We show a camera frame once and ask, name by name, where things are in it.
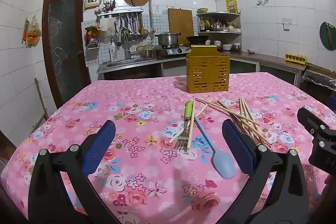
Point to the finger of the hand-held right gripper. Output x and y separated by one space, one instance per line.
311 121

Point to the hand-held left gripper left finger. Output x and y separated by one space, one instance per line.
101 142

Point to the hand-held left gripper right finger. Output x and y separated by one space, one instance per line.
236 145

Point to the light blue silicone spoon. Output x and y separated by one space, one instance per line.
223 163

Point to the pile of wooden chopsticks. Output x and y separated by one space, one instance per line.
246 117

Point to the yellow slotted utensil holder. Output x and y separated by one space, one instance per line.
207 71

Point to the row of hanging kitchen utensils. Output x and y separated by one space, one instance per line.
131 27

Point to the pink floral tablecloth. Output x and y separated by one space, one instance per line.
131 113

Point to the foil covered shelf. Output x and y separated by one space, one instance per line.
320 79

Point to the yellow egg carton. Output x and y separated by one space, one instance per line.
296 58

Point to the wooden broom stick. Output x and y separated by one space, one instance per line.
40 98

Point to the steel sink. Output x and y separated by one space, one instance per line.
126 62

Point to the green round board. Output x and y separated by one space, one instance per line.
328 36

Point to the small white bowl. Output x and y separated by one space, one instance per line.
251 50

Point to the metal faucet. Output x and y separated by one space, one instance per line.
127 49

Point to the stack of white bowls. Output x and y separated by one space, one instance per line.
223 45

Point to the dark glass panel door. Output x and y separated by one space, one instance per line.
65 43

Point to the gas stove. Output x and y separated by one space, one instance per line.
176 50

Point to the black wok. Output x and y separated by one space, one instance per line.
197 39

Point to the steel pot with lid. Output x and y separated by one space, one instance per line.
168 39

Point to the row of condiment bottles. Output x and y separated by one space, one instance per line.
210 24

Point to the hanging plastic bags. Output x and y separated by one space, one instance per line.
32 32

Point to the rectangular wooden cutting board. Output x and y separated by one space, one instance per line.
181 22

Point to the corner wall shelf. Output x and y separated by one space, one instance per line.
223 32

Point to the metal wall utensil rack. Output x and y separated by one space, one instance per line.
120 12

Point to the white wall control box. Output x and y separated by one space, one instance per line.
92 3

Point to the yellow wall poster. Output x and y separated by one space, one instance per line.
231 5

